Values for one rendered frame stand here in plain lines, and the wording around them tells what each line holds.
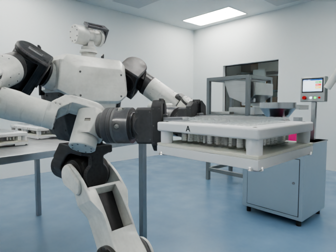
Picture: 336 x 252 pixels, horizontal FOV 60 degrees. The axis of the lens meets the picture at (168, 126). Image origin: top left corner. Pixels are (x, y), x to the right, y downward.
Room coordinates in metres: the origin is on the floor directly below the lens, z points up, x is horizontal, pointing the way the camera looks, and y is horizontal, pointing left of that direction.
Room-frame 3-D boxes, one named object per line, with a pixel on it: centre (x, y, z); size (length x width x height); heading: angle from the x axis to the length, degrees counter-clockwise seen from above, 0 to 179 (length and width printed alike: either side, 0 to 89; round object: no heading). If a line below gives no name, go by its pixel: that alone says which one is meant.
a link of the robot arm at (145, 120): (0.70, 0.07, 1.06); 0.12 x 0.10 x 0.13; 77
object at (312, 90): (2.89, -1.44, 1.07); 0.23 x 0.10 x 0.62; 43
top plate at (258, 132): (0.64, -0.15, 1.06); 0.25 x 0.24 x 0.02; 134
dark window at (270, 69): (6.13, -1.73, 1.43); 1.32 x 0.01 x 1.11; 43
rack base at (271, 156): (0.64, -0.15, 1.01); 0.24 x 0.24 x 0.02; 44
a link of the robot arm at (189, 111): (0.84, -0.05, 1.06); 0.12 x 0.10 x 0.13; 37
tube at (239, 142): (0.54, -0.14, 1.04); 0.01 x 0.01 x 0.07
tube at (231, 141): (0.55, -0.12, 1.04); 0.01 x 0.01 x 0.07
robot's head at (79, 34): (1.08, 0.30, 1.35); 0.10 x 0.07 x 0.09; 135
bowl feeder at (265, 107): (3.02, -1.20, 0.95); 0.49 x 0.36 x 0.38; 43
